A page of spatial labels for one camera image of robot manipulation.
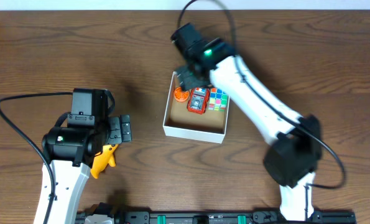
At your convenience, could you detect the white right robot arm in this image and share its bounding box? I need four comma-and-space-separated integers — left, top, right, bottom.
174, 39, 322, 221

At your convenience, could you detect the colourful puzzle cube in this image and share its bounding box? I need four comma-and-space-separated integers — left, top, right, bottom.
208, 88, 229, 111

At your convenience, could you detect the white cardboard box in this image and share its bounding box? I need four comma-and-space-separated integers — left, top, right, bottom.
162, 72, 229, 144

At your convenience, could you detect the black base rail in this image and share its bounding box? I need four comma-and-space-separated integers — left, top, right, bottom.
75, 202, 357, 224

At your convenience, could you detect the red toy car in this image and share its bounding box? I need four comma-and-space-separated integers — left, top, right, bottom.
187, 87, 210, 114

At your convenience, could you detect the orange ridged disc toy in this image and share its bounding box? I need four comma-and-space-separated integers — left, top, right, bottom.
173, 86, 190, 103

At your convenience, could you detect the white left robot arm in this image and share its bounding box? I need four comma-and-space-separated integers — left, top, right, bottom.
34, 113, 132, 223

